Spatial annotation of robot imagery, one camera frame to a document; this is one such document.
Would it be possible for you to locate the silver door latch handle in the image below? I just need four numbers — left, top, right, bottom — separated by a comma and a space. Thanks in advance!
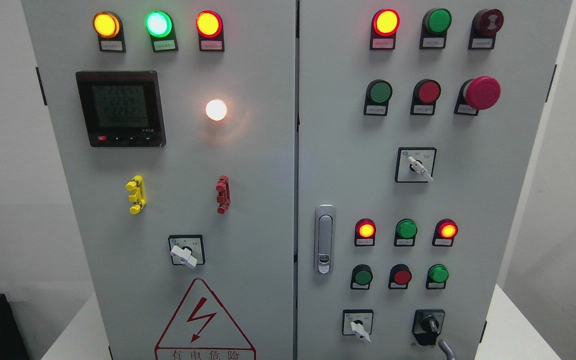
313, 203, 337, 275

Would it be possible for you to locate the green indicator light lower middle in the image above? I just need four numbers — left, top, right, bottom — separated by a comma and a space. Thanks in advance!
393, 218, 418, 248

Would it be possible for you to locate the green push button lower left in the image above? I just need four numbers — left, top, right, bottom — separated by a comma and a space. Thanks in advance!
350, 264, 374, 290

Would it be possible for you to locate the lit red-orange indicator light left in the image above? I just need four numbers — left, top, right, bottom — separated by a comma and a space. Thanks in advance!
195, 10, 226, 52

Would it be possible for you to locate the white selector switch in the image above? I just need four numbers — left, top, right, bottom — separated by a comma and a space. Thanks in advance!
394, 146, 437, 183
342, 309, 374, 343

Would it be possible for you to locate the black knob selector switch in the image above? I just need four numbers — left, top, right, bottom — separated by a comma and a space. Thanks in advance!
411, 309, 445, 346

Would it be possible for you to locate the lit red indicator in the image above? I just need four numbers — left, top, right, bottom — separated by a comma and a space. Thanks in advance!
369, 8, 401, 51
354, 218, 377, 248

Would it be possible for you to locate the red push button upper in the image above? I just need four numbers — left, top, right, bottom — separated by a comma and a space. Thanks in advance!
410, 79, 442, 116

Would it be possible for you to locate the green indicator light top right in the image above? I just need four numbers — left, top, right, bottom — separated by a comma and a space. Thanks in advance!
419, 7, 452, 50

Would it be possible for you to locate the red terminal connector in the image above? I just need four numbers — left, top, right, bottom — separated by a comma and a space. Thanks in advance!
215, 175, 231, 215

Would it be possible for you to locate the red lightning warning sticker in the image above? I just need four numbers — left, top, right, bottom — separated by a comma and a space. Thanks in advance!
154, 278, 258, 360

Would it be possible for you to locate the black digital power meter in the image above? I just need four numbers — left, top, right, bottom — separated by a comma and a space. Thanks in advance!
75, 70, 167, 148

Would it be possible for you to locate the lit red indicator top right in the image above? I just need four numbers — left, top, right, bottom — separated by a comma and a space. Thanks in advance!
369, 8, 401, 51

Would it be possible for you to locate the grey electrical cabinet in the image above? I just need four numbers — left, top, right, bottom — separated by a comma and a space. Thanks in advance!
22, 0, 572, 360

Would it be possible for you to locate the red emergency stop mushroom button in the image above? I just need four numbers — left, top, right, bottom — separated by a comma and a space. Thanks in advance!
454, 76, 502, 117

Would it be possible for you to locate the lit red indicator lower left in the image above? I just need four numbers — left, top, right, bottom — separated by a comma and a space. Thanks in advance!
354, 218, 377, 248

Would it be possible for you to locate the lit green indicator light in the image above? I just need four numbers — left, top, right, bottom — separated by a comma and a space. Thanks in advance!
144, 10, 179, 53

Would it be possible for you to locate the white selector switch left door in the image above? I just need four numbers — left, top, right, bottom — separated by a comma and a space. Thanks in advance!
167, 234, 206, 269

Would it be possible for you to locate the white selector switch bottom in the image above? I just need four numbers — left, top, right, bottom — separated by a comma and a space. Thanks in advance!
342, 309, 374, 343

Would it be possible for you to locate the yellow indicator light top left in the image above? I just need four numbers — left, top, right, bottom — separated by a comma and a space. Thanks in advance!
93, 11, 126, 53

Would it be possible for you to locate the red indicator light lower right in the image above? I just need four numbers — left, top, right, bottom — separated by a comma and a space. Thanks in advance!
432, 218, 458, 248

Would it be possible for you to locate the green push button upper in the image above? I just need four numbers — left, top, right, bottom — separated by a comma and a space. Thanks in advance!
363, 79, 393, 117

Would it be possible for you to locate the red push button lower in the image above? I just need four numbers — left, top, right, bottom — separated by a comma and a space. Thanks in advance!
388, 264, 412, 290

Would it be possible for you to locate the white selector switch upper right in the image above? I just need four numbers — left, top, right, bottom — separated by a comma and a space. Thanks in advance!
394, 146, 437, 183

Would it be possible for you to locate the dark red buzzer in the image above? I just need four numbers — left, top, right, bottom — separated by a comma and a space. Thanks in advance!
468, 8, 505, 50

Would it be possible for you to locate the yellow terminal connector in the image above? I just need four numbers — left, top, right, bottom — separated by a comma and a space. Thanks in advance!
125, 174, 147, 215

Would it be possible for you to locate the white glowing indicator light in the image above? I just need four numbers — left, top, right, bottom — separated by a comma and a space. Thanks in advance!
205, 99, 228, 122

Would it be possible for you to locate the red push button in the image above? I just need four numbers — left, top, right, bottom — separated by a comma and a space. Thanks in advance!
388, 264, 412, 290
410, 79, 442, 116

